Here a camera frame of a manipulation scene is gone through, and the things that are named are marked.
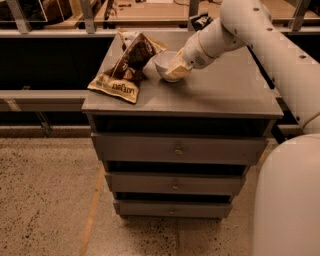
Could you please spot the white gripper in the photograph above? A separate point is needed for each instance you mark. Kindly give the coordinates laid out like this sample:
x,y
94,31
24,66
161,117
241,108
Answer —
x,y
195,54

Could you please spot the white ceramic bowl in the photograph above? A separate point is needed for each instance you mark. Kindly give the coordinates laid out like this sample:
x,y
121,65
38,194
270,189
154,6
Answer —
x,y
161,62

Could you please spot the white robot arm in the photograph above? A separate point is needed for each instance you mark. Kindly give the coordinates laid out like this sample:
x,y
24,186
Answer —
x,y
287,206

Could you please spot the blue chip bag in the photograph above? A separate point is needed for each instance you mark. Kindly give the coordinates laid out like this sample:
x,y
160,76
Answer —
x,y
200,21

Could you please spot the brown yellow chip bag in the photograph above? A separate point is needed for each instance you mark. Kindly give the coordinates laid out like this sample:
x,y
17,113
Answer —
x,y
123,79

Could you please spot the grey drawer cabinet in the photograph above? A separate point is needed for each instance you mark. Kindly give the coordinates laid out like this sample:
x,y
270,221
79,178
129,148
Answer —
x,y
227,99

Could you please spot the top grey drawer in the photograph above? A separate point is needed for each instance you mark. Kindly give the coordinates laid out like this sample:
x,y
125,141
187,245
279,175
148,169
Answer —
x,y
173,149

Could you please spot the grey drawer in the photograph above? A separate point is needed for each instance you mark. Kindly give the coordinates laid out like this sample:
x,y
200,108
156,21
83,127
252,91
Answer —
x,y
174,184
173,149
166,209

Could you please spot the middle grey drawer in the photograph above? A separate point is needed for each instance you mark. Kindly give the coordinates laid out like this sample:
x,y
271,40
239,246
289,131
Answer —
x,y
174,184

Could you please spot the bottom grey drawer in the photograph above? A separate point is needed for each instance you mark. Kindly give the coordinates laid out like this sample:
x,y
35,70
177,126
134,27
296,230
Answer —
x,y
166,209

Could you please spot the metal rail frame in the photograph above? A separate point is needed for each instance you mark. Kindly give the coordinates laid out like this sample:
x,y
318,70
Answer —
x,y
42,100

